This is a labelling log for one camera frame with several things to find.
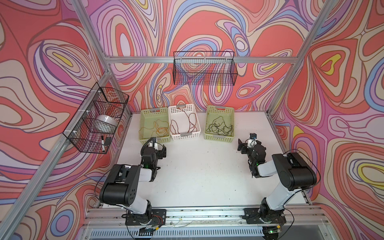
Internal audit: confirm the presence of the orange cable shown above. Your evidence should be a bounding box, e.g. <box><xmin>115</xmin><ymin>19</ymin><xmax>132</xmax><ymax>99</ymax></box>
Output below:
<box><xmin>138</xmin><ymin>119</ymin><xmax>171</xmax><ymax>140</ymax></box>

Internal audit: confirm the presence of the black cable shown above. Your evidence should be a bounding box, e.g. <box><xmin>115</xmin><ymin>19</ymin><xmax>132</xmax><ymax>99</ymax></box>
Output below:
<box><xmin>206</xmin><ymin>115</ymin><xmax>233</xmax><ymax>136</ymax></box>
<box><xmin>205</xmin><ymin>118</ymin><xmax>235</xmax><ymax>137</ymax></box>

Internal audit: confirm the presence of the red cable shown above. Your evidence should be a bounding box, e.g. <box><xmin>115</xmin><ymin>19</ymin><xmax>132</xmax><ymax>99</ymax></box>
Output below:
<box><xmin>169</xmin><ymin>110</ymin><xmax>199</xmax><ymax>137</ymax></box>

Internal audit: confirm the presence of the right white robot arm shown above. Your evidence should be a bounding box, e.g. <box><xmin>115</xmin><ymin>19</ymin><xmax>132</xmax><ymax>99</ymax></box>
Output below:
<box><xmin>238</xmin><ymin>139</ymin><xmax>318</xmax><ymax>213</ymax></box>

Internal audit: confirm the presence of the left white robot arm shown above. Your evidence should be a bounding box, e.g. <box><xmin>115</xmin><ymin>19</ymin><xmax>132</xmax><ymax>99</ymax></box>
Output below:
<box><xmin>99</xmin><ymin>143</ymin><xmax>167</xmax><ymax>215</ymax></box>

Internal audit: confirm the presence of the right green perforated plastic basket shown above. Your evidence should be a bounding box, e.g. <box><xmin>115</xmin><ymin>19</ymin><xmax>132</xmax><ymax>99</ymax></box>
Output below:
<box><xmin>204</xmin><ymin>105</ymin><xmax>235</xmax><ymax>143</ymax></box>

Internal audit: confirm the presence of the green perforated plastic basket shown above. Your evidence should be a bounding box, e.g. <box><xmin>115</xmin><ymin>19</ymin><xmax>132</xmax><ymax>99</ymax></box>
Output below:
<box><xmin>204</xmin><ymin>105</ymin><xmax>235</xmax><ymax>143</ymax></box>
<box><xmin>139</xmin><ymin>107</ymin><xmax>171</xmax><ymax>145</ymax></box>

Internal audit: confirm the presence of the left green perforated plastic basket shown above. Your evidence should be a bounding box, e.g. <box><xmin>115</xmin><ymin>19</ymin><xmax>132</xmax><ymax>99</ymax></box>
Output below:
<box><xmin>139</xmin><ymin>107</ymin><xmax>171</xmax><ymax>145</ymax></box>

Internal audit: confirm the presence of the white perforated plastic basket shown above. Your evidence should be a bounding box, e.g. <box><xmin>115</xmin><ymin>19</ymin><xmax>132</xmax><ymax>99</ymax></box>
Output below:
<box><xmin>168</xmin><ymin>104</ymin><xmax>201</xmax><ymax>141</ymax></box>

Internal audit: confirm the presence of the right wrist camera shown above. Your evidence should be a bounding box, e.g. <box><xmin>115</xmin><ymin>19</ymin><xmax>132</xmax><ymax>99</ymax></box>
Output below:
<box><xmin>246</xmin><ymin>133</ymin><xmax>257</xmax><ymax>148</ymax></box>

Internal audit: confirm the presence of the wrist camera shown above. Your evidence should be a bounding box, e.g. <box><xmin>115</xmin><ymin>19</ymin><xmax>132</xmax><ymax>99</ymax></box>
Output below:
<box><xmin>148</xmin><ymin>137</ymin><xmax>158</xmax><ymax>149</ymax></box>
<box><xmin>246</xmin><ymin>133</ymin><xmax>257</xmax><ymax>148</ymax></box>

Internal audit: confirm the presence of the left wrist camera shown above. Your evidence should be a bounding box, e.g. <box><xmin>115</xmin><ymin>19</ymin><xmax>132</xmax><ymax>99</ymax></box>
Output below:
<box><xmin>148</xmin><ymin>137</ymin><xmax>158</xmax><ymax>149</ymax></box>

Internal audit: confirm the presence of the left black wire wall basket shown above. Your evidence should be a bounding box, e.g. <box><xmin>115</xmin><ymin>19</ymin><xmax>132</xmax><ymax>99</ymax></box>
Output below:
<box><xmin>63</xmin><ymin>83</ymin><xmax>129</xmax><ymax>154</ymax></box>

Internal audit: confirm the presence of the black wire wall basket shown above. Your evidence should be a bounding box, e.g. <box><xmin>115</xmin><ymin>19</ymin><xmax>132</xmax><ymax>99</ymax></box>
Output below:
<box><xmin>173</xmin><ymin>50</ymin><xmax>238</xmax><ymax>86</ymax></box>
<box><xmin>63</xmin><ymin>83</ymin><xmax>129</xmax><ymax>154</ymax></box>

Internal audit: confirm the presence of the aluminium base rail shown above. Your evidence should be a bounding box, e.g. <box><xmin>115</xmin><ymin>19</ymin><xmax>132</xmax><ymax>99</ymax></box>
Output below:
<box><xmin>80</xmin><ymin>205</ymin><xmax>336</xmax><ymax>240</ymax></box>

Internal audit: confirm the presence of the back black wire wall basket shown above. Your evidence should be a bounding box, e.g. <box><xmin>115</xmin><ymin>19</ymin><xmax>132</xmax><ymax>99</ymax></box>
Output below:
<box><xmin>173</xmin><ymin>50</ymin><xmax>238</xmax><ymax>86</ymax></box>

